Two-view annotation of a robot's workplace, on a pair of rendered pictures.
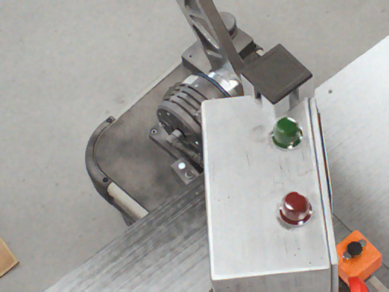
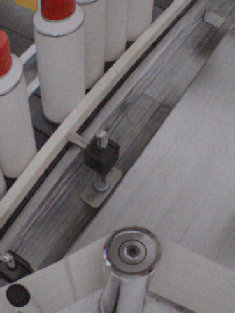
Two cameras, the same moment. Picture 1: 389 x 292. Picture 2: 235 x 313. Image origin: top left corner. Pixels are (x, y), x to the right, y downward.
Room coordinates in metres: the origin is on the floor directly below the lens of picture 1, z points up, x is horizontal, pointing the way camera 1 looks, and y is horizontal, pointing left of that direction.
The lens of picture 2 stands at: (0.04, -0.06, 1.37)
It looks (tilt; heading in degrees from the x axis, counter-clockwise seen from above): 61 degrees down; 332
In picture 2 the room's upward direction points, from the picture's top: 4 degrees clockwise
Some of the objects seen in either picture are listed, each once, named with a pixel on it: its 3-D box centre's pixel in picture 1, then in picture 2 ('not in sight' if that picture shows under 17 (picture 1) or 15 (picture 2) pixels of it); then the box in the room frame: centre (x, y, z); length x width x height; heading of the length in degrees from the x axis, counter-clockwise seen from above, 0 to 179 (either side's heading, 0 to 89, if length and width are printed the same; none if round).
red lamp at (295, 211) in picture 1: (295, 206); not in sight; (0.34, -0.02, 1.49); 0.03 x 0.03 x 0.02
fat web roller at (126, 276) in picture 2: not in sight; (125, 284); (0.13, -0.13, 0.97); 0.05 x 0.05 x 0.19
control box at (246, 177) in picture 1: (273, 229); not in sight; (0.38, -0.01, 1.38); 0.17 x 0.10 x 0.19; 177
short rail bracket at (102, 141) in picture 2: not in sight; (102, 160); (0.28, -0.18, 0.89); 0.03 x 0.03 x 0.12; 32
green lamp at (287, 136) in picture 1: (286, 131); not in sight; (0.41, -0.03, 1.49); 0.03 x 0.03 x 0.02
